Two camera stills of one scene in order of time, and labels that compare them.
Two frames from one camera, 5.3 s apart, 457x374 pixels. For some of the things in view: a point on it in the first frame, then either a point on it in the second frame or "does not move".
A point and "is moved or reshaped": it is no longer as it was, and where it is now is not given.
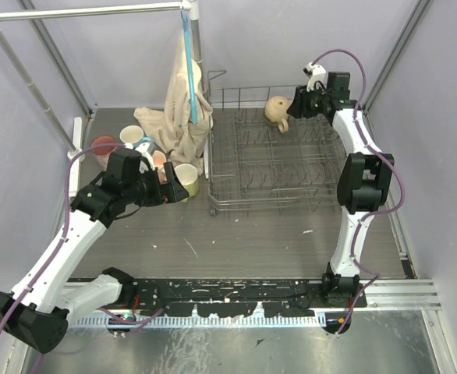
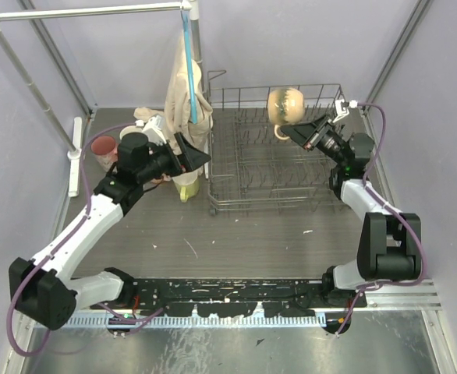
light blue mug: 133,135 does not move
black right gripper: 297,107 → 308,135
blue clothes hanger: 185,14 does not move
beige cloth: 171,128 does not move
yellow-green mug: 188,176 does not move
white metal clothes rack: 75,153 does not move
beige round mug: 275,110 is moved or reshaped
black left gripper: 165,188 → 178,157
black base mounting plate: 242,298 does not move
